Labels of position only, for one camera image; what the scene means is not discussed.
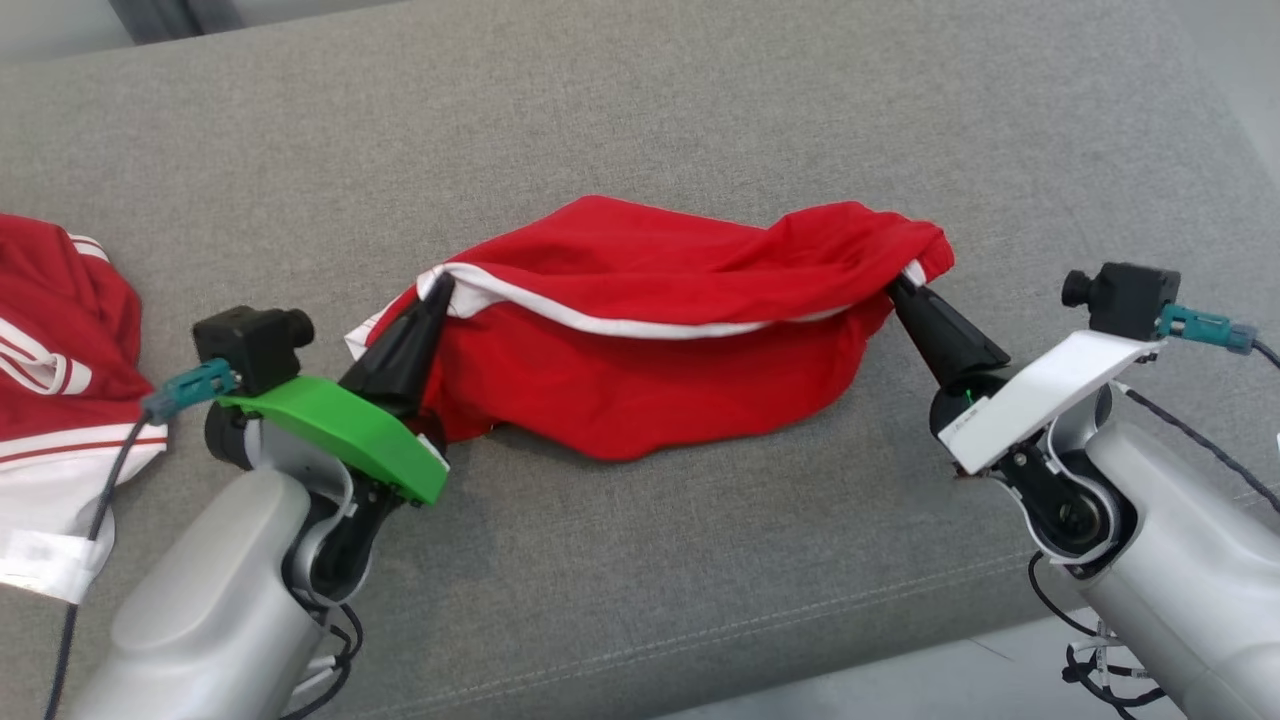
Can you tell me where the teal plug right camera cable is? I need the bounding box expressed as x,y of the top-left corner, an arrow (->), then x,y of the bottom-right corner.
1160,304 -> 1280,371

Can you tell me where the red Bulls 23 jersey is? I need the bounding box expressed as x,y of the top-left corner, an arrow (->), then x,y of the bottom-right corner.
0,213 -> 169,606

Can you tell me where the teal plug left camera cable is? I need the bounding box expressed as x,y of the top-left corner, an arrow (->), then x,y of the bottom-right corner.
42,358 -> 241,720

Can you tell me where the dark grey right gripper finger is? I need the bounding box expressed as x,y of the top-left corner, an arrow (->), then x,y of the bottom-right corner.
888,278 -> 973,388
897,276 -> 1011,378

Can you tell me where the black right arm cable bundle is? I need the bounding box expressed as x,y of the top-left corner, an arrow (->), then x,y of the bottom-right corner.
1028,553 -> 1169,713

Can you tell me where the black left arm cable bundle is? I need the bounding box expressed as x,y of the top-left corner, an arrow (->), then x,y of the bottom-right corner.
280,598 -> 366,720

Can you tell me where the red shorts white trim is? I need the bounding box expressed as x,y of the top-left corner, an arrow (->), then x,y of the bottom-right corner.
345,195 -> 956,463

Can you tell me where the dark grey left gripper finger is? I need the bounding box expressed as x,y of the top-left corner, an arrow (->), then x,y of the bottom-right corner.
340,293 -> 433,398
378,273 -> 456,416

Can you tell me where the dark grey curtain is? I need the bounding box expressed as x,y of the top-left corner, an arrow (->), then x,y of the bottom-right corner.
108,0 -> 246,46

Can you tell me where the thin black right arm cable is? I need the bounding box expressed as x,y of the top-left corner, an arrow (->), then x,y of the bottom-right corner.
1115,385 -> 1280,513

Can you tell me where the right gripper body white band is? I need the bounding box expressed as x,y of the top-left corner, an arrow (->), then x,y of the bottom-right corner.
930,330 -> 1167,477

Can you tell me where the teal plug camera cable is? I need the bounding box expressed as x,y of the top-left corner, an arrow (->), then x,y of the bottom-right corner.
42,358 -> 241,720
1160,304 -> 1280,371

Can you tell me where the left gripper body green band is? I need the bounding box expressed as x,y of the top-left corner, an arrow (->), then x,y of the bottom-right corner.
205,376 -> 450,506

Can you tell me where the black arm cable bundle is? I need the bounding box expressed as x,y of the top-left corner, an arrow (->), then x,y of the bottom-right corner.
280,598 -> 366,720
1028,553 -> 1169,713

